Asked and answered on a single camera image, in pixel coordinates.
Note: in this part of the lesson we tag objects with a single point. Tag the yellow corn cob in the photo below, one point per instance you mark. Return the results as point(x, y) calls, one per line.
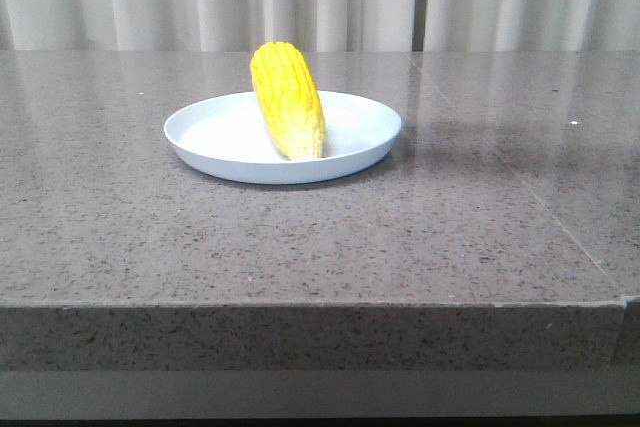
point(289, 100)

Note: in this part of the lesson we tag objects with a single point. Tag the white round plate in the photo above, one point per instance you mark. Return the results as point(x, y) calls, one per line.
point(226, 137)

